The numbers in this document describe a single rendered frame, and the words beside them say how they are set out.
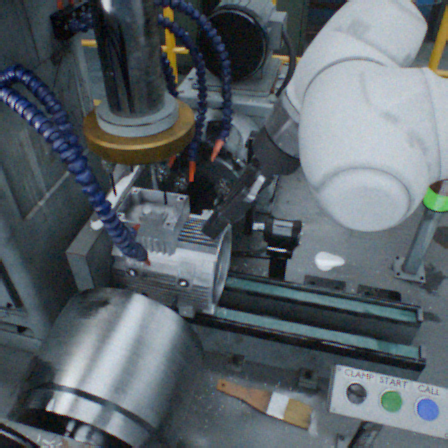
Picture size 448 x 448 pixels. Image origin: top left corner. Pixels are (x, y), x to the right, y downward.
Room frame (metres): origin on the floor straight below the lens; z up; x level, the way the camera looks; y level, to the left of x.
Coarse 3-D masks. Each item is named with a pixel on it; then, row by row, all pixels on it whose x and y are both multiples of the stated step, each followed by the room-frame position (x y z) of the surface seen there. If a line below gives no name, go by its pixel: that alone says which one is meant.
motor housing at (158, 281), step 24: (192, 216) 0.71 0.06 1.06; (192, 240) 0.59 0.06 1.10; (216, 240) 0.59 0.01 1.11; (120, 264) 0.58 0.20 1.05; (144, 264) 0.57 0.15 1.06; (168, 264) 0.57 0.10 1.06; (216, 264) 0.66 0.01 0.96; (120, 288) 0.56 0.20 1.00; (144, 288) 0.55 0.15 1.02; (168, 288) 0.54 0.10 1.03; (192, 288) 0.53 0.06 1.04; (216, 288) 0.61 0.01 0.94
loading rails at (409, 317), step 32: (224, 288) 0.64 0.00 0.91; (256, 288) 0.63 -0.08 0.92; (288, 288) 0.63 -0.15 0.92; (320, 288) 0.62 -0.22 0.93; (192, 320) 0.55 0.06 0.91; (224, 320) 0.54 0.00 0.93; (256, 320) 0.55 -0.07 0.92; (288, 320) 0.60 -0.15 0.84; (320, 320) 0.58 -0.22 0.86; (352, 320) 0.57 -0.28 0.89; (384, 320) 0.55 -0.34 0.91; (416, 320) 0.54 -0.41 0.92; (224, 352) 0.53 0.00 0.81; (256, 352) 0.52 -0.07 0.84; (288, 352) 0.50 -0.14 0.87; (320, 352) 0.48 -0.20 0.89; (352, 352) 0.47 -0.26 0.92; (384, 352) 0.46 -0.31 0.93; (416, 352) 0.47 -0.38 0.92
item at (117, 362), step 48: (96, 288) 0.43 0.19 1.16; (48, 336) 0.37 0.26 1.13; (96, 336) 0.34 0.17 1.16; (144, 336) 0.35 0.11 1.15; (192, 336) 0.39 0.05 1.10; (48, 384) 0.28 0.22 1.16; (96, 384) 0.27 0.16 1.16; (144, 384) 0.29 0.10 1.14; (192, 384) 0.33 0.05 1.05; (96, 432) 0.23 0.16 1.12; (144, 432) 0.24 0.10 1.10
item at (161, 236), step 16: (144, 192) 0.70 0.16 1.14; (160, 192) 0.69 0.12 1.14; (128, 208) 0.67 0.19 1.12; (144, 208) 0.65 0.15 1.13; (160, 208) 0.65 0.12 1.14; (176, 208) 0.67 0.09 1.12; (128, 224) 0.60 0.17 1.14; (144, 224) 0.59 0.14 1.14; (160, 224) 0.62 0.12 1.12; (176, 224) 0.60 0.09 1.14; (144, 240) 0.59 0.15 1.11; (160, 240) 0.59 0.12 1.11
